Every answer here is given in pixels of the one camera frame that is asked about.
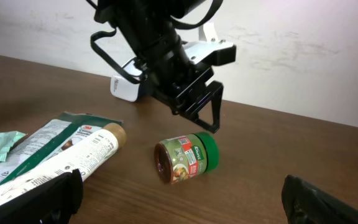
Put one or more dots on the white tube with tan cap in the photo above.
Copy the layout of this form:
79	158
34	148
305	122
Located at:
86	156

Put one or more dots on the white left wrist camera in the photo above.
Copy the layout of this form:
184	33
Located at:
209	48

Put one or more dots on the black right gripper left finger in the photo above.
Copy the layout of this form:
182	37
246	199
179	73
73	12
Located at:
53	202

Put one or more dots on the white barcode scanner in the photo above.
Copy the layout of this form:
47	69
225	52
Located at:
125	90

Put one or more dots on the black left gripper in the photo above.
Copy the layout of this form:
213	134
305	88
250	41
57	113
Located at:
172	79

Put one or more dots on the green lid spice jar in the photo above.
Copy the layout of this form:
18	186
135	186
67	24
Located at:
185	157

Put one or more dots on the green 3M gloves package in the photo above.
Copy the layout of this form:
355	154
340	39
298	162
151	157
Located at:
48	141

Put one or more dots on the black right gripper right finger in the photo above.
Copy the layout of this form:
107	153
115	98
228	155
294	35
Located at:
304	203

